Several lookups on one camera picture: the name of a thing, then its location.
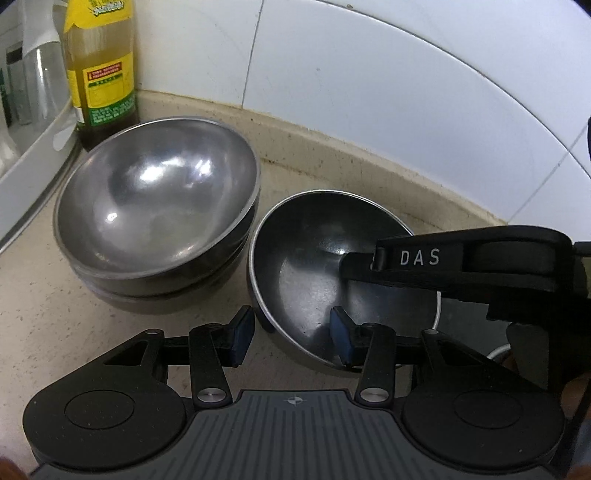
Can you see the clear plastic container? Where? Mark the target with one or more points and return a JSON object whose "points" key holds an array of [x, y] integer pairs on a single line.
{"points": [[44, 87]]}

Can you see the white two-tier turntable rack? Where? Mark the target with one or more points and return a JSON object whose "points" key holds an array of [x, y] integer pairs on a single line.
{"points": [[32, 161]]}

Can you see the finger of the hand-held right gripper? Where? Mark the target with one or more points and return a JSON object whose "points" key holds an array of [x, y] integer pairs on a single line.
{"points": [[411, 272]]}

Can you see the stainless steel bowl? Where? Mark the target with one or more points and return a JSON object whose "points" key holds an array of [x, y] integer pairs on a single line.
{"points": [[157, 194], [184, 300], [300, 277]]}

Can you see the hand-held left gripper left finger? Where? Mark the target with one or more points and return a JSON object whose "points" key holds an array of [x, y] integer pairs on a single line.
{"points": [[243, 334]]}

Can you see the yellow label green cap bottle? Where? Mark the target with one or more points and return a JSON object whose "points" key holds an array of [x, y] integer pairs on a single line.
{"points": [[101, 83]]}

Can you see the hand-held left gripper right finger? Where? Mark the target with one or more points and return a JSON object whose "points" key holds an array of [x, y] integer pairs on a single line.
{"points": [[339, 337]]}

